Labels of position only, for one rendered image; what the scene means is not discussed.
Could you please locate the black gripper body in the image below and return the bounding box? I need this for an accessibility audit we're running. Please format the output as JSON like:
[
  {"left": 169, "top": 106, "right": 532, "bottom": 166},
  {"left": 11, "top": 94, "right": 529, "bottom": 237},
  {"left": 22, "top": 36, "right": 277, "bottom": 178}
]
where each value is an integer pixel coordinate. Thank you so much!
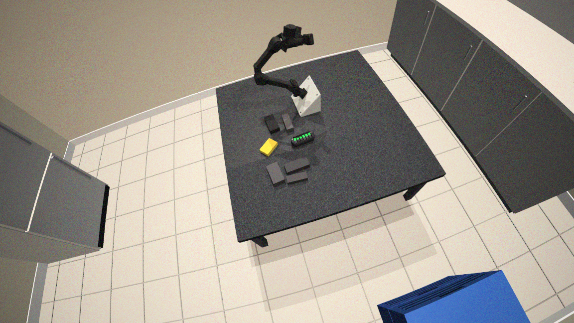
[{"left": 294, "top": 33, "right": 314, "bottom": 47}]

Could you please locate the yellow rectangular block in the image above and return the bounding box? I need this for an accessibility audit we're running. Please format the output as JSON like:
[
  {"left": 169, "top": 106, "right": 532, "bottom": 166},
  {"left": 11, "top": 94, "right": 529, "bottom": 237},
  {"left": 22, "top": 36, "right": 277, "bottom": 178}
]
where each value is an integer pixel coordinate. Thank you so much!
[{"left": 260, "top": 138, "right": 278, "bottom": 156}]

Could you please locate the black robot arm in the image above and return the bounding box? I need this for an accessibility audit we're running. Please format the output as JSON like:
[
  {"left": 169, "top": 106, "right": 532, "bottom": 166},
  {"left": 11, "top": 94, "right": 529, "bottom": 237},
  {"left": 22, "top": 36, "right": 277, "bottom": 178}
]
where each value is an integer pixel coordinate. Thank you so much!
[{"left": 254, "top": 24, "right": 307, "bottom": 99}]

